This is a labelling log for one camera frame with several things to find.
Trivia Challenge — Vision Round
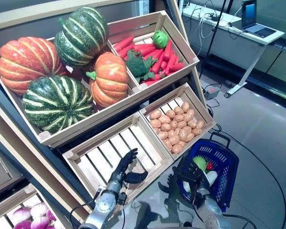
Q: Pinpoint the long black floor cable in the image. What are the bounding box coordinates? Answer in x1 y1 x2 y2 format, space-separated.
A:
208 124 286 229

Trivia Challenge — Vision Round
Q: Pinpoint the dark green broccoli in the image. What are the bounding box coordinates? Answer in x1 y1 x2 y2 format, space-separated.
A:
126 50 158 84

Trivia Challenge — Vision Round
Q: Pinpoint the green striped pumpkin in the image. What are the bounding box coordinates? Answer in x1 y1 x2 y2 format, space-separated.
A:
54 6 110 69
22 75 95 134

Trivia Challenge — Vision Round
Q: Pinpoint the small round green cabbage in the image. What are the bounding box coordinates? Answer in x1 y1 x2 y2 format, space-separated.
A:
152 30 169 50

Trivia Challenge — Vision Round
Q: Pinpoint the white standing desk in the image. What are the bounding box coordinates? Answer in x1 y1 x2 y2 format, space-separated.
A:
182 2 286 98

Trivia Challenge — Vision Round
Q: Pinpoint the blue plastic shopping basket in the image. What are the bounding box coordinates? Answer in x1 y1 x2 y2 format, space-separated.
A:
176 132 240 213

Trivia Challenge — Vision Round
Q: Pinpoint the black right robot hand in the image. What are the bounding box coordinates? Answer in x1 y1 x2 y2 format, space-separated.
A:
173 161 211 192

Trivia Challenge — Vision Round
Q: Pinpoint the orange pumpkin with green stem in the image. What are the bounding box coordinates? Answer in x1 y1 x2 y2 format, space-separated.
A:
85 52 129 108

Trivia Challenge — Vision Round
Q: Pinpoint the black tripod pole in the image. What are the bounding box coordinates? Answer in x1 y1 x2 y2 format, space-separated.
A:
199 0 229 79

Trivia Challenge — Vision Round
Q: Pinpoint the grey box with red button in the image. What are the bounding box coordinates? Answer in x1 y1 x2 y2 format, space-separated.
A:
204 86 221 100

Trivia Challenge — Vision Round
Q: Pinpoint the large napa cabbage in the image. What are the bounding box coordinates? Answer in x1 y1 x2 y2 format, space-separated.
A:
182 156 207 194

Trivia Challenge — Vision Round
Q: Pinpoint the purple white onion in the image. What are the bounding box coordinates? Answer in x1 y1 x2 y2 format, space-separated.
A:
45 209 57 221
14 219 33 229
30 202 49 218
11 206 31 222
31 216 50 229

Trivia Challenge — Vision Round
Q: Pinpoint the wooden crate of carrots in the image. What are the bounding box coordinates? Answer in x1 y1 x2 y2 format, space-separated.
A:
107 10 200 91

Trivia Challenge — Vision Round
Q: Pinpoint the large orange pumpkin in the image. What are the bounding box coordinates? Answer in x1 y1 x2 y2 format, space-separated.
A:
0 36 67 95

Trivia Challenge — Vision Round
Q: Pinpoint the pale slatted wooden crate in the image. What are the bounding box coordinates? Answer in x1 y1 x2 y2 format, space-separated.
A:
61 112 174 198

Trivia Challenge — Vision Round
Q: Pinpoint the wooden crate of onions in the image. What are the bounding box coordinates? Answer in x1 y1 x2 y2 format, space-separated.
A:
0 183 62 229

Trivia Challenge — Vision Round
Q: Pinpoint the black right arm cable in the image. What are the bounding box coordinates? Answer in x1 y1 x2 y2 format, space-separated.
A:
223 213 257 229

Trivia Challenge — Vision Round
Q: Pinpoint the wooden crate of potatoes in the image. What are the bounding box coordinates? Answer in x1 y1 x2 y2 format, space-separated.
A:
138 83 216 161

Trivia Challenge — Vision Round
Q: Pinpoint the wooden crate of pumpkins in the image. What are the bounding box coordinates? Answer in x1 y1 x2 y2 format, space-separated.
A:
0 35 141 147

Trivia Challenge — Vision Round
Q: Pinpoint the open laptop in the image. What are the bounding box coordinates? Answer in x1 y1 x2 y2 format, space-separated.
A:
240 0 277 38

